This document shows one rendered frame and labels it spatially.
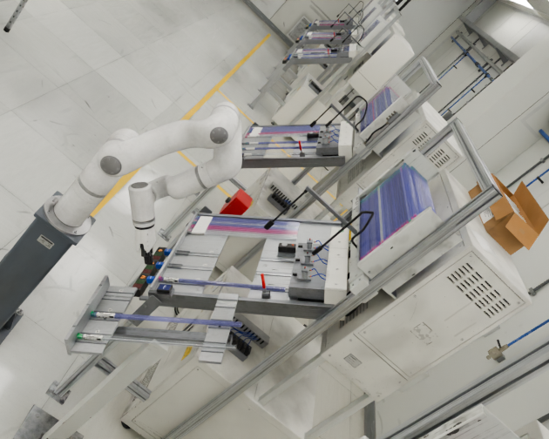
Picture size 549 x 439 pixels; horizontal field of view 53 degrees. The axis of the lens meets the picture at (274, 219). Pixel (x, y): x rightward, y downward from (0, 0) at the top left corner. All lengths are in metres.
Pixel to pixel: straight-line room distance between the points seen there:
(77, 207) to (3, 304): 0.60
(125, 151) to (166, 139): 0.14
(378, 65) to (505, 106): 1.85
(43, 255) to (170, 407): 0.84
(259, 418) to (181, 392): 0.35
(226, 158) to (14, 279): 1.00
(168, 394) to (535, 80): 3.90
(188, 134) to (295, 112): 4.82
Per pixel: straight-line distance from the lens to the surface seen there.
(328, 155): 3.35
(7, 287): 2.44
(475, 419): 1.13
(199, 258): 2.37
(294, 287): 2.05
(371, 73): 6.49
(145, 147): 1.92
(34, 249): 2.26
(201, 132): 1.81
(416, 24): 10.60
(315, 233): 2.55
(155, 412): 2.58
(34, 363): 2.69
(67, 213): 2.14
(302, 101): 6.59
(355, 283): 1.95
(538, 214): 2.40
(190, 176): 1.96
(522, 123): 5.22
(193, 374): 2.36
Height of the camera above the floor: 2.09
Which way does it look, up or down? 25 degrees down
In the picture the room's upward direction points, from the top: 47 degrees clockwise
